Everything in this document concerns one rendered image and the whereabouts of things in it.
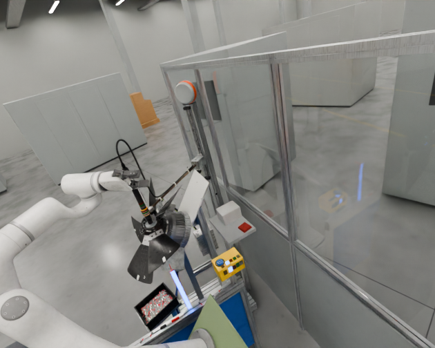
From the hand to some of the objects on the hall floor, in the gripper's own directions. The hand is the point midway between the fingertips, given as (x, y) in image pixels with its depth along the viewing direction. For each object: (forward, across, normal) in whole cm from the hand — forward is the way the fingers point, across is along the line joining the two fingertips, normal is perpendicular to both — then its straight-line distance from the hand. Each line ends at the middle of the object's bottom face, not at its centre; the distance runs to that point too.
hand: (141, 179), depth 93 cm
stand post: (-3, +174, +56) cm, 183 cm away
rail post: (+41, +153, +79) cm, 177 cm away
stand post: (+16, +178, +45) cm, 185 cm away
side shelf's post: (+36, +182, +36) cm, 189 cm away
